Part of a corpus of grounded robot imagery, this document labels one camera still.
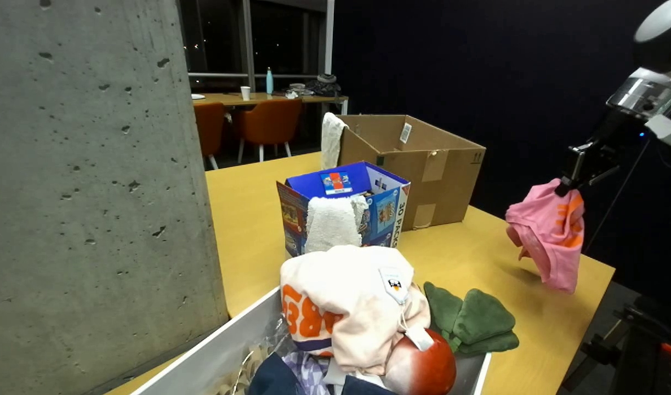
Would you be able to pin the pink shirt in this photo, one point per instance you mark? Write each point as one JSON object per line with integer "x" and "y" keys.
{"x": 551, "y": 234}

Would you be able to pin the long wooden counter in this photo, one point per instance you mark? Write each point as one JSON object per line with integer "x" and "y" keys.
{"x": 227, "y": 98}

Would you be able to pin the white plastic bin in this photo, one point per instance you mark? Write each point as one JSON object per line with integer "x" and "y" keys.
{"x": 204, "y": 353}

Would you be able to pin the purple patterned cloth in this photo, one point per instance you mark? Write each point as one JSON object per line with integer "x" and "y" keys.
{"x": 306, "y": 369}

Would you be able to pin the peach shirt orange print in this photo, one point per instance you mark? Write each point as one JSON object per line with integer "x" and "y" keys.
{"x": 359, "y": 308}

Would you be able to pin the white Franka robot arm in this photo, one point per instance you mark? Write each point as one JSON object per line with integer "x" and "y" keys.
{"x": 660, "y": 29}

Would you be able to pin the blue snack variety box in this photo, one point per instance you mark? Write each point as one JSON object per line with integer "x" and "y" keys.
{"x": 382, "y": 211}

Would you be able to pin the white towel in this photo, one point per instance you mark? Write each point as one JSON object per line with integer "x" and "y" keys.
{"x": 333, "y": 222}

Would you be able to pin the navy blue cloth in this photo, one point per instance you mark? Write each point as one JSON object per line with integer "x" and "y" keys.
{"x": 272, "y": 381}

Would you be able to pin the light blue water bottle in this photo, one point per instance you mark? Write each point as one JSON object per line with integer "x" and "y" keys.
{"x": 269, "y": 82}

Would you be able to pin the orange chair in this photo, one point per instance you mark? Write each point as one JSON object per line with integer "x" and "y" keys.
{"x": 270, "y": 124}
{"x": 210, "y": 128}

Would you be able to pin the black equipment stand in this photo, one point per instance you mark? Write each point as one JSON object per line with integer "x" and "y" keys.
{"x": 644, "y": 353}

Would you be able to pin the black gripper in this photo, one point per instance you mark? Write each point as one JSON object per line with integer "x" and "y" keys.
{"x": 613, "y": 146}

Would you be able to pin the white paper cup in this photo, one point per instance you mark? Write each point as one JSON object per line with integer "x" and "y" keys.
{"x": 245, "y": 93}

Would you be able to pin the brown cardboard box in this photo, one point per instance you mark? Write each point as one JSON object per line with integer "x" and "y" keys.
{"x": 431, "y": 167}

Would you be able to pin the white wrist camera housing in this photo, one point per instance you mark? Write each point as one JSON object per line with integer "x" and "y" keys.
{"x": 646, "y": 92}

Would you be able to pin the dark green cloth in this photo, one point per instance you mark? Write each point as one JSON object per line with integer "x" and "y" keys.
{"x": 469, "y": 321}

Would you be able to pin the white hanging cloth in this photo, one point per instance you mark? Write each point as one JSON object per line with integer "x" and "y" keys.
{"x": 332, "y": 139}

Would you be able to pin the dark bags pile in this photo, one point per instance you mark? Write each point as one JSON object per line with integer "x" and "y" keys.
{"x": 314, "y": 86}

